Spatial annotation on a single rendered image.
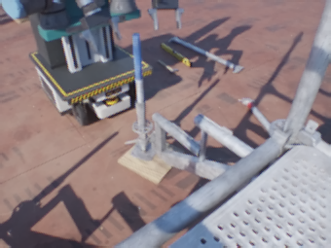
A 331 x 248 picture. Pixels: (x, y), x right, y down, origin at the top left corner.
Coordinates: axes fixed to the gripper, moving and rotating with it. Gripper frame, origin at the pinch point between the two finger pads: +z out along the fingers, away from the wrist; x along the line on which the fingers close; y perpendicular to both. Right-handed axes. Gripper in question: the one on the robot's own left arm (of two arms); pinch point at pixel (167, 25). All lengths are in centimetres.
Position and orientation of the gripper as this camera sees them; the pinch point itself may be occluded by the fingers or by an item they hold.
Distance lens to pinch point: 140.0
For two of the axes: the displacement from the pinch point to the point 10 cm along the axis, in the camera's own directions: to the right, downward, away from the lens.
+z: 1.0, 9.6, 2.7
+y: 4.8, 1.9, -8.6
